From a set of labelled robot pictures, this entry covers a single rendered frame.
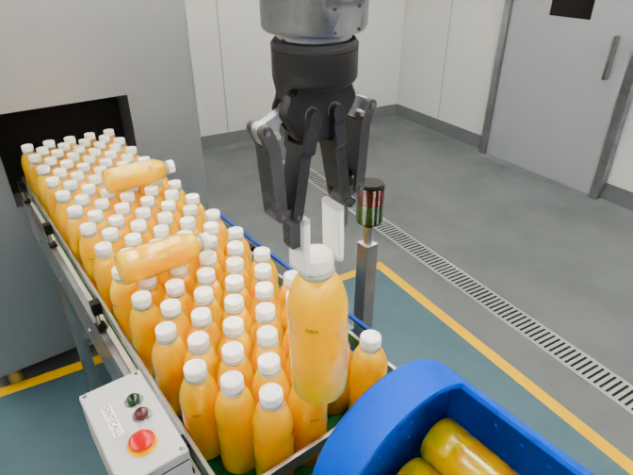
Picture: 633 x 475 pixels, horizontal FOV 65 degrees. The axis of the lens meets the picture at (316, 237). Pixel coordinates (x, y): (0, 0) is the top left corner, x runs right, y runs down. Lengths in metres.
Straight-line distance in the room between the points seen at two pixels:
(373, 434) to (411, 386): 0.08
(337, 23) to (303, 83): 0.05
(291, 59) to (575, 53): 4.13
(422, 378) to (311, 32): 0.46
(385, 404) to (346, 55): 0.43
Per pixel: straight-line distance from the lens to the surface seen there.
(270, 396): 0.84
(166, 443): 0.82
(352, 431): 0.67
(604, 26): 4.37
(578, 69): 4.48
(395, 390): 0.68
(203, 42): 4.88
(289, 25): 0.41
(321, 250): 0.55
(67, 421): 2.47
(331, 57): 0.42
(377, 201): 1.15
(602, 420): 2.55
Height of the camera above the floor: 1.72
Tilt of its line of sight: 30 degrees down
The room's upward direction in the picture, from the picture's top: straight up
